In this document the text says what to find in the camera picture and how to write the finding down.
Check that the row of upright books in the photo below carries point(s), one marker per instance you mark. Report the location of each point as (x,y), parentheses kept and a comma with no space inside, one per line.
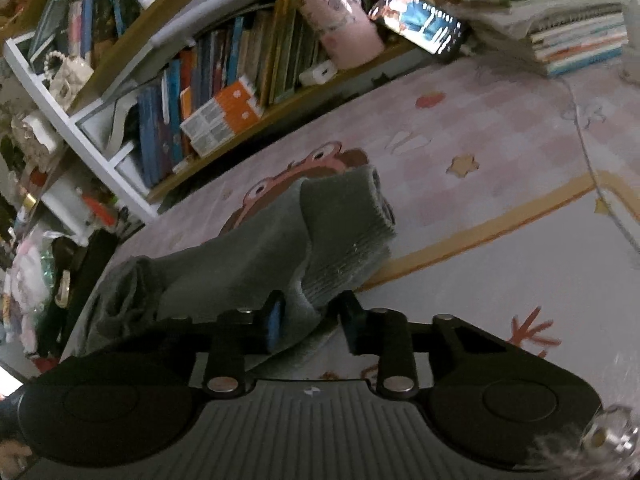
(212,46)

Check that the stack of books and papers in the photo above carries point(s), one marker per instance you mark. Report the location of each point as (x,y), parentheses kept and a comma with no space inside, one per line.
(550,37)

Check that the pink cartoon mug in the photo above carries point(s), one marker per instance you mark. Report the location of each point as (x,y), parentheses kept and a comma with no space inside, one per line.
(344,29)

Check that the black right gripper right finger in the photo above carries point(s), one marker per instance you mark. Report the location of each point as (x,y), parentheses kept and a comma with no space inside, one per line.
(383,333)

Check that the white quilted purse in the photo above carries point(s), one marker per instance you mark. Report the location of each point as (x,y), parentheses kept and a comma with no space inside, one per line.
(67,75)

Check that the small white charger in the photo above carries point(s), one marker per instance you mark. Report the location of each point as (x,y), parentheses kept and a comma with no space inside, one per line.
(318,74)

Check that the orange white box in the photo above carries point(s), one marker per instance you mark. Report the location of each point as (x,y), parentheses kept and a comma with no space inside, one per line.
(233,110)

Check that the grey knit garment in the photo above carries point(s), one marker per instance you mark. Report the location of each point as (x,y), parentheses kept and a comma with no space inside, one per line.
(318,238)

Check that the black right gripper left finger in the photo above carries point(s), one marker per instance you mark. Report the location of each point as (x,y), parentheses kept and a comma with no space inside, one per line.
(235,335)

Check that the black smartphone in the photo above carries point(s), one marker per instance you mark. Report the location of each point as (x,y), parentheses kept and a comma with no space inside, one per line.
(432,29)

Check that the wooden white bookshelf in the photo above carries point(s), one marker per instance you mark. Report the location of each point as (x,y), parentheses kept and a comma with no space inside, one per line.
(116,38)

